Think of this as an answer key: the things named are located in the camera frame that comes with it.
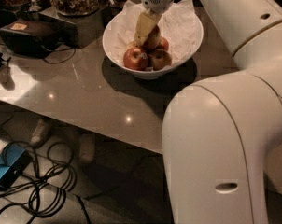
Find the back left yellowish apple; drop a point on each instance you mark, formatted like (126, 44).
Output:
(132, 44)

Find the left white shoe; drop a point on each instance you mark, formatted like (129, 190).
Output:
(41, 133)

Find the white paper liner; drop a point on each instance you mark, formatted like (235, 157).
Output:
(177, 25)

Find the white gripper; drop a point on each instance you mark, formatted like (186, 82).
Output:
(159, 0)

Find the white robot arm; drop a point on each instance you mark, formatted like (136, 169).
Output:
(216, 132)

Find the right white shoe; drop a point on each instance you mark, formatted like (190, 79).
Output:
(86, 148)

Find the red apple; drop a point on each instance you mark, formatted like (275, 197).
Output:
(153, 39)
(159, 58)
(135, 58)
(164, 44)

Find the black VR headset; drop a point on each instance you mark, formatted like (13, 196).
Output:
(31, 38)

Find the metal scoop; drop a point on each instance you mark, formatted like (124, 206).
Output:
(34, 6)

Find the white shoe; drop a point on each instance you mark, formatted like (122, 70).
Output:
(86, 148)
(41, 133)

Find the white ceramic bowl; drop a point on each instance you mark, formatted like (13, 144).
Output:
(107, 42)

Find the blue electronics box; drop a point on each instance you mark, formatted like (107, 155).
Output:
(13, 160)

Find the grey jar stand block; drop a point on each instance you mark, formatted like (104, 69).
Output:
(76, 31)

